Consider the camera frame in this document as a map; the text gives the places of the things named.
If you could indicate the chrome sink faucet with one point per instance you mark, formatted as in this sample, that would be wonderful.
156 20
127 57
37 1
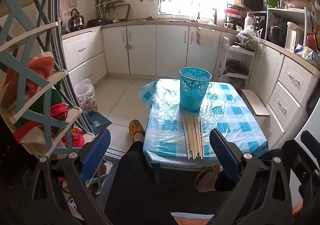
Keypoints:
198 12

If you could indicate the stack of red white containers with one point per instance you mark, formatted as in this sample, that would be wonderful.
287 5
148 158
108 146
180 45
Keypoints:
233 11

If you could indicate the person's left leg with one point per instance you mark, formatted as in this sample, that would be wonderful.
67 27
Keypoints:
135 180

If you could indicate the red plastic bag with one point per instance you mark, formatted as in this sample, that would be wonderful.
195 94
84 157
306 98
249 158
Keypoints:
75 137

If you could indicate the bundle of wooden chopsticks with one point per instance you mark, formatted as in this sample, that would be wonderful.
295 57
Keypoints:
193 137

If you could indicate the blue and white shelf rack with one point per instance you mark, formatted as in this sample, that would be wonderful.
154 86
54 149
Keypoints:
25 39

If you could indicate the small wooden stool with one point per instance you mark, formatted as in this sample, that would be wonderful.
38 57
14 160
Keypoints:
257 105

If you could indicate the green plastic board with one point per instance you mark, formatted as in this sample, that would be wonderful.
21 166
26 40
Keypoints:
272 1

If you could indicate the black angular water tap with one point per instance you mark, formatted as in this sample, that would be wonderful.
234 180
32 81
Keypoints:
215 16

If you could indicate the white panelled drawer cabinets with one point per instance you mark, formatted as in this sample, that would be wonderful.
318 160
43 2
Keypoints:
287 95

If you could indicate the red pot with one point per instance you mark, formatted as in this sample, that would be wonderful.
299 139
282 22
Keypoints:
313 41

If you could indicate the leaning dark framed tray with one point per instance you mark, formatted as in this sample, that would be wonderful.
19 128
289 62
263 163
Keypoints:
122 12

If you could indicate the black frying pan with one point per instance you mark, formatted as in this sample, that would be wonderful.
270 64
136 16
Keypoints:
95 22

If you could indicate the steel kettle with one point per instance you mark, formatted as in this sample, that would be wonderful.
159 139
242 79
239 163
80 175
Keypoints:
75 20

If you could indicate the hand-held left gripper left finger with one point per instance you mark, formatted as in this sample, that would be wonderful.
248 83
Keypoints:
96 155

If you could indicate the orange plush cloth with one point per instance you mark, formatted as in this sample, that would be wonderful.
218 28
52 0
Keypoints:
37 69

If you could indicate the patterned mug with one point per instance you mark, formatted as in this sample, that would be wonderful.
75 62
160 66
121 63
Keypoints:
228 25

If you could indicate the teal perforated plastic basket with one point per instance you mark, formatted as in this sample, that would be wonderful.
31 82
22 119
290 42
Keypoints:
194 90

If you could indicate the blue and yellow packet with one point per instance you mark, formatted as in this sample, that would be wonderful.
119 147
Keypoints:
302 50

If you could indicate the white sink base cabinets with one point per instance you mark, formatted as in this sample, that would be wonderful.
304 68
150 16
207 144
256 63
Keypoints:
162 49

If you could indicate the grey cabinet door lock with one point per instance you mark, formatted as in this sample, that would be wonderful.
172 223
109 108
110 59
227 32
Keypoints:
128 47

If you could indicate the blue paper bag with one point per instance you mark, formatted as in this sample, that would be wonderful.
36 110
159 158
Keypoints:
98 121

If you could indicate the black rice cooker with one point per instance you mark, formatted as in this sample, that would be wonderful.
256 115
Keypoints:
277 36

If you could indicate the gas stove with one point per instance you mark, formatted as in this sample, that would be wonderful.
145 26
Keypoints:
75 30

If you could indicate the white thermos jug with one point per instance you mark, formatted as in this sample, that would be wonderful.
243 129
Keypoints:
248 21

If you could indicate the black microwave oven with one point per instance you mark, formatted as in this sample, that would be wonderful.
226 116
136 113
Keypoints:
252 1

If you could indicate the green round container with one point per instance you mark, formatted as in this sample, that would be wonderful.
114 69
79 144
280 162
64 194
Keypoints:
58 101

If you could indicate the blue checked plastic tablecloth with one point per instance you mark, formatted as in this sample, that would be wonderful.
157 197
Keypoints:
225 125

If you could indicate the white trolley cart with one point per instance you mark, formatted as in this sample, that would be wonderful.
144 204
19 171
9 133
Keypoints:
222 64

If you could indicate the pink wall stickers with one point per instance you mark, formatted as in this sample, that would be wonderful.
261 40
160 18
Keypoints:
68 6

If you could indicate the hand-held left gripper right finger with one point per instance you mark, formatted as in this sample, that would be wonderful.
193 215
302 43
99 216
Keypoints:
225 155

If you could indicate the white electric water boiler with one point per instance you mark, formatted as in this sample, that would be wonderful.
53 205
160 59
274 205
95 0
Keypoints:
293 36

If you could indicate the white countertop shelf rack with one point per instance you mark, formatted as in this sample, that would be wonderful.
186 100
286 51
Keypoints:
285 11

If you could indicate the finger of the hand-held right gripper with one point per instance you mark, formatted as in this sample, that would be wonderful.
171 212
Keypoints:
311 141
298 162

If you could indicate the yellow patterned slipper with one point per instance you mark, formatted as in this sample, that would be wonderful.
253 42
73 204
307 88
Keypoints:
205 180
136 128

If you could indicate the plastic bag of vegetables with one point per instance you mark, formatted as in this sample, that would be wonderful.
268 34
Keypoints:
248 38

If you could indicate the clear bag with floral bin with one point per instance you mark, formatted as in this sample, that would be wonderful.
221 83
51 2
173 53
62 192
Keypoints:
86 97

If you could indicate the white drawer cabinet under stove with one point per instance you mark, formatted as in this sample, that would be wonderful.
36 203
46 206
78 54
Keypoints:
85 52

